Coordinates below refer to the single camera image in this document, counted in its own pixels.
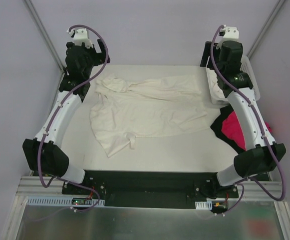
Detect cream white t shirt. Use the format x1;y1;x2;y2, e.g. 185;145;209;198
90;74;208;158

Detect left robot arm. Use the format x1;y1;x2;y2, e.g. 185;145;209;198
22;39;110;195

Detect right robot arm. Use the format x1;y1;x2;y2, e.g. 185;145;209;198
200;40;286;198

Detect white shirts in basket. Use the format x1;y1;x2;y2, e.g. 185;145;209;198
206;68;226;101

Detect white plastic laundry basket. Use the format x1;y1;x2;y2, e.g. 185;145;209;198
206;54;262;106

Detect pink t shirt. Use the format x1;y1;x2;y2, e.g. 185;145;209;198
221;111;273;150

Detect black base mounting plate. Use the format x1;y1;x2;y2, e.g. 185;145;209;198
62;170;238;209

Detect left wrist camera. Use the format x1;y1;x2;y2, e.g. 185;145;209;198
67;28;93;48

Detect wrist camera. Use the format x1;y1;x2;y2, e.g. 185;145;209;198
67;28;93;48
216;25;239;49

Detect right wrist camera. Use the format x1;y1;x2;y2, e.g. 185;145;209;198
216;25;239;49

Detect left aluminium corner post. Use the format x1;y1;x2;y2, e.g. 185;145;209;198
22;0;65;73

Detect aluminium corner post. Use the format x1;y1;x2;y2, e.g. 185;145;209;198
22;0;65;73
247;0;288;59

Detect right aluminium corner post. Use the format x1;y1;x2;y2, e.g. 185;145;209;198
247;0;288;59

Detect aluminium frame rail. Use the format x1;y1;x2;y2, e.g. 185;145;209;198
16;176;282;202

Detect white slotted cable duct left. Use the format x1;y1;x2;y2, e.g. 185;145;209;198
27;196;105;208

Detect white slotted cable duct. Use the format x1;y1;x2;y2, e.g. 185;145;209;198
195;200;213;211
27;196;105;208

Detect white slotted cable duct right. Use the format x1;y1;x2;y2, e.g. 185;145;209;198
195;200;213;211

